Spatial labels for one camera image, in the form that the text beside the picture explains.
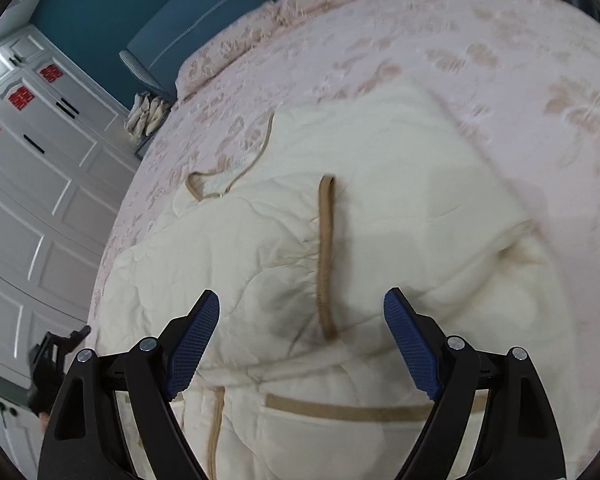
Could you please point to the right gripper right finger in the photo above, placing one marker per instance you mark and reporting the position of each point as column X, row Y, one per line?
column 518, row 437

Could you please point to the dark nightstand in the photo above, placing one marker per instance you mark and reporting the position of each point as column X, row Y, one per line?
column 144, row 146

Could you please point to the cream quilted jacket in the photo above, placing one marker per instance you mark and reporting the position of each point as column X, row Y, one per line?
column 347, row 199

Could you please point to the blue upholstered headboard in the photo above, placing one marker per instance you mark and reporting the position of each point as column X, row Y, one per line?
column 178, row 29

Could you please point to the left hand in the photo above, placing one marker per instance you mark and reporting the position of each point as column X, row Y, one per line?
column 44, row 419

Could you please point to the white wardrobe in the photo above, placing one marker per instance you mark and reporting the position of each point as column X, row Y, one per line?
column 66, row 163

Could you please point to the pink floral bedspread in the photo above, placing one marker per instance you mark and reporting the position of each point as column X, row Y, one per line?
column 518, row 79

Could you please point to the cream bundle on nightstand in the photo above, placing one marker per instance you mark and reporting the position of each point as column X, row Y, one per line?
column 146, row 116

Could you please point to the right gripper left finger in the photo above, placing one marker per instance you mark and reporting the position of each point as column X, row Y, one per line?
column 85, row 439

